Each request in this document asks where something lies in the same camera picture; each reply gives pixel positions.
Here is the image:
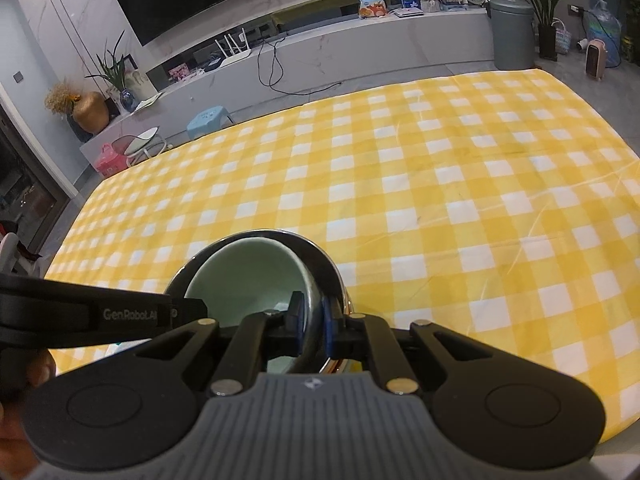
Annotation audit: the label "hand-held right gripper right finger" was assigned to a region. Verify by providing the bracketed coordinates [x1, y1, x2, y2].
[322, 296, 501, 396]

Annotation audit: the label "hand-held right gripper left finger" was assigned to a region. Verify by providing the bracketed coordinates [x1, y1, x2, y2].
[131, 290, 307, 397]

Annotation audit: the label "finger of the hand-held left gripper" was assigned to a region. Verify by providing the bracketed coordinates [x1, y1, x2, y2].
[171, 298, 208, 331]

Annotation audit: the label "green ceramic bowl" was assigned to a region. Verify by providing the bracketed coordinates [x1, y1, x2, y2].
[184, 239, 313, 374]

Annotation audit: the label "orange steel-lined bowl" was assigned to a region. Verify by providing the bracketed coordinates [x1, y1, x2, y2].
[164, 230, 352, 376]

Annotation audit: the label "person's left hand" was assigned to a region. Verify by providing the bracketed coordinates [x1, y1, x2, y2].
[0, 349, 57, 480]

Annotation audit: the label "yellow checkered tablecloth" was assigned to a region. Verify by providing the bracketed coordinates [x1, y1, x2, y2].
[44, 69, 640, 446]

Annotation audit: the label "pink basket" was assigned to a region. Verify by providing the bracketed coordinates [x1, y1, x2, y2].
[93, 142, 129, 177]

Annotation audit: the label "blue plastic stool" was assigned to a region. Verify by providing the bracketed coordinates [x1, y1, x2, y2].
[186, 104, 235, 141]

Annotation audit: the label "gold vase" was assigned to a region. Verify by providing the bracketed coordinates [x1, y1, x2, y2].
[71, 90, 111, 136]

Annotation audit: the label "dried yellow flowers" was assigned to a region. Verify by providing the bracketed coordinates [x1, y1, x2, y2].
[43, 81, 82, 117]

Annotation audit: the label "white tote bag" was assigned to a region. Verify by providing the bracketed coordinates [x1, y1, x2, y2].
[125, 66, 159, 102]

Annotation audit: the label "green plant in blue vase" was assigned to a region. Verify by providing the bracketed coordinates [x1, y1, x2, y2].
[84, 30, 142, 114]

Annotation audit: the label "white router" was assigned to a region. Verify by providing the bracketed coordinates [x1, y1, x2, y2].
[214, 26, 254, 69]

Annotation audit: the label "grey stone tv cabinet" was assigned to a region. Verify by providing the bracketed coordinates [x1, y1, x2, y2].
[80, 0, 495, 177]

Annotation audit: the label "grey trash bin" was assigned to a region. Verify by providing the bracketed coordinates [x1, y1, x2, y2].
[488, 0, 536, 72]

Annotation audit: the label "woven basket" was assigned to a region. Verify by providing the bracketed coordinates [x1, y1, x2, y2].
[552, 18, 573, 59]

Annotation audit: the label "pink space heater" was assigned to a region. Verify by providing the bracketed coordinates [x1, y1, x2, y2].
[584, 38, 609, 83]

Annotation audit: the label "blue water jug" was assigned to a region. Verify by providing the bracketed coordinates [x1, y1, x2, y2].
[585, 0, 624, 69]

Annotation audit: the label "black cable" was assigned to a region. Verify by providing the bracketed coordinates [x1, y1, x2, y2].
[256, 39, 342, 97]

